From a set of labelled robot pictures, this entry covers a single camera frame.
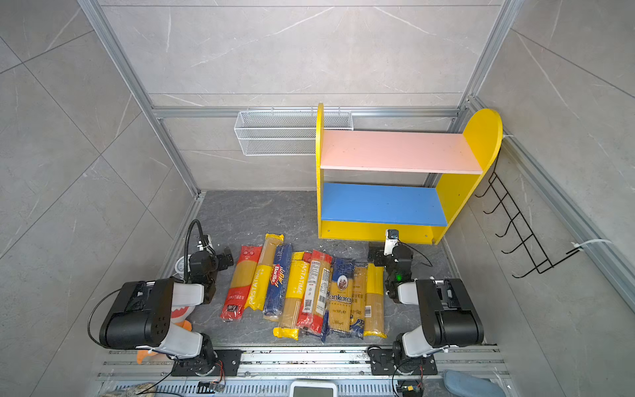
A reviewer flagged dark blue end spaghetti bag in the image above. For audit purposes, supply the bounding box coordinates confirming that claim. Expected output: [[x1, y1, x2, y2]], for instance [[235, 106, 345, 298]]
[[350, 263, 367, 339]]

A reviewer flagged blue Sankara spaghetti bag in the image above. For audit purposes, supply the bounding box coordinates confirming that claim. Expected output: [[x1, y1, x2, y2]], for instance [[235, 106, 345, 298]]
[[328, 258, 355, 334]]

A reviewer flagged yellow end spaghetti bag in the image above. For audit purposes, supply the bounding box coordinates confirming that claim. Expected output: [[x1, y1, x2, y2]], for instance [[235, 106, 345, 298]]
[[363, 263, 387, 339]]

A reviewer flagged red label spaghetti bag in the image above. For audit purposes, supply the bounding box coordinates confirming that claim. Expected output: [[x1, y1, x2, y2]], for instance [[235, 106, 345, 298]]
[[297, 251, 332, 336]]

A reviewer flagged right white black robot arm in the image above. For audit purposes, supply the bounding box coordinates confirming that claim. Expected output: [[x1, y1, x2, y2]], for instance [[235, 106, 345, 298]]
[[368, 241, 485, 372]]

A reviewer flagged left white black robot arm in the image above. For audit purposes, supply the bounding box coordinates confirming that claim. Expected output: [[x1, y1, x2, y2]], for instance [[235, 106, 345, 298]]
[[98, 248, 234, 376]]

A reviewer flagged yellow pink blue wooden shelf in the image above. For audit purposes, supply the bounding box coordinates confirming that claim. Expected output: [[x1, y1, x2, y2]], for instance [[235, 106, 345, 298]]
[[315, 104, 504, 244]]

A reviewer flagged white analog alarm clock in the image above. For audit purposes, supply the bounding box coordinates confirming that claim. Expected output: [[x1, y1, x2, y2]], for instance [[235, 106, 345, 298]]
[[174, 256, 185, 278]]

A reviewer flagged orange plush toy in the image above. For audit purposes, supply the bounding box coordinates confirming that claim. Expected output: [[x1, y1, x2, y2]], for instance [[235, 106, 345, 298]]
[[137, 306, 194, 365]]

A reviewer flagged yellow label spaghetti bag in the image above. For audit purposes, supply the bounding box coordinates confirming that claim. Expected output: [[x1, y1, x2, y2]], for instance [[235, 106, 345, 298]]
[[245, 233, 284, 311]]

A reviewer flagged blue Barilla spaghetti box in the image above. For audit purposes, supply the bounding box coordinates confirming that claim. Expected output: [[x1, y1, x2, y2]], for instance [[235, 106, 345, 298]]
[[263, 243, 293, 323]]

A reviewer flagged blue trim spaghetti bag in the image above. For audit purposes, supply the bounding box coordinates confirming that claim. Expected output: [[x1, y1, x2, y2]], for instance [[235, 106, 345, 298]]
[[320, 310, 331, 344]]

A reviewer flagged yellow Pastatime spaghetti bag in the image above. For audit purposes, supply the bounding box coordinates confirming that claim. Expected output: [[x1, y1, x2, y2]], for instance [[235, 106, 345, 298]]
[[273, 251, 312, 340]]

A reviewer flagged blue grey cloth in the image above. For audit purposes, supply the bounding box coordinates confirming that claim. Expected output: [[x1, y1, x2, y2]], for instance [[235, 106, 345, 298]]
[[443, 371, 506, 397]]

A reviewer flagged white digital scale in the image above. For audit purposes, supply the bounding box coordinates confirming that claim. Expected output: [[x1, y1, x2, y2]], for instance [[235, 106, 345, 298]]
[[289, 380, 338, 397]]

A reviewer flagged left black cable conduit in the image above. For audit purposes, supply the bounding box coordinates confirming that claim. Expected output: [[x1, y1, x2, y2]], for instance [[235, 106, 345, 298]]
[[184, 218, 205, 284]]

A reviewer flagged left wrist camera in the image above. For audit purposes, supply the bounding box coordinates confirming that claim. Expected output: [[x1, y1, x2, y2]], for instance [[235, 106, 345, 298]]
[[198, 234, 215, 255]]

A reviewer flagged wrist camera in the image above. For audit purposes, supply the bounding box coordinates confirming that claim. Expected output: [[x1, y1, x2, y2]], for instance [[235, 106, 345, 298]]
[[384, 229, 400, 256], [198, 234, 215, 255]]

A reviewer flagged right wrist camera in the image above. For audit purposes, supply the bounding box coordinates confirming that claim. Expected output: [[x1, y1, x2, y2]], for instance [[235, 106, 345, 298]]
[[384, 229, 400, 256]]

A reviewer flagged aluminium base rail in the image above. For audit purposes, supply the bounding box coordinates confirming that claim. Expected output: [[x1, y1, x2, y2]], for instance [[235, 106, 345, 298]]
[[86, 346, 517, 396]]

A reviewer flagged black wire hook rack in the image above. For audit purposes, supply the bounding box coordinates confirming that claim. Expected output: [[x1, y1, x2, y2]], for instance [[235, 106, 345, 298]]
[[476, 157, 584, 280]]

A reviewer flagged white wire mesh basket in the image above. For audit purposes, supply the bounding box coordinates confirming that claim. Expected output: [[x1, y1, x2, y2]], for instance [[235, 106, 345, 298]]
[[234, 110, 354, 157]]

